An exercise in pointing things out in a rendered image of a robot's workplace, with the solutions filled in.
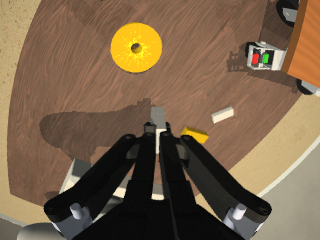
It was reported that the yellow rectangular bar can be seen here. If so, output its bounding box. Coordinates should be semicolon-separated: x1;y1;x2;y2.
181;127;209;143

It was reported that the yellow disc with center hole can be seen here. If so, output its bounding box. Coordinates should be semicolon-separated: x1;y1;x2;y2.
111;22;162;72

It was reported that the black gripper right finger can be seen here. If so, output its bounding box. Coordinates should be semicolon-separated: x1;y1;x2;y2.
157;107;272;240

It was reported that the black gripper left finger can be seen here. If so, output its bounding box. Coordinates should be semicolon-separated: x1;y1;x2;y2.
43;107;158;240

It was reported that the wooden dolly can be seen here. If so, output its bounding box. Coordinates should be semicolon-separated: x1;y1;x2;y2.
245;0;320;97

